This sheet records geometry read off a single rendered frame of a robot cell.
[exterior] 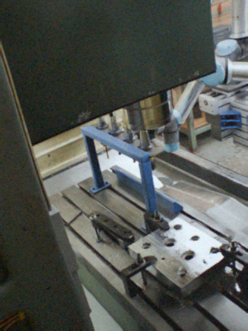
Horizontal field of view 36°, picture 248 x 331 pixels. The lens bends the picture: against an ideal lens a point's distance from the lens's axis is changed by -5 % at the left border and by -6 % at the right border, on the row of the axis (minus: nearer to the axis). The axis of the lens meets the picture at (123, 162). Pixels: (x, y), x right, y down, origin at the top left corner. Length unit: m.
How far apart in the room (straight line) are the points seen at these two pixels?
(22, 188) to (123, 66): 0.45
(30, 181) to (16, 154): 0.06
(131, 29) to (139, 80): 0.14
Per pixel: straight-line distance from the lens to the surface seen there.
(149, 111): 1.13
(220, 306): 1.28
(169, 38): 1.08
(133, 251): 1.38
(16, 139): 0.66
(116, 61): 0.98
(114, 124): 1.66
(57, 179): 2.26
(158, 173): 2.47
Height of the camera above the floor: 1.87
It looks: 27 degrees down
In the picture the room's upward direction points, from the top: 12 degrees counter-clockwise
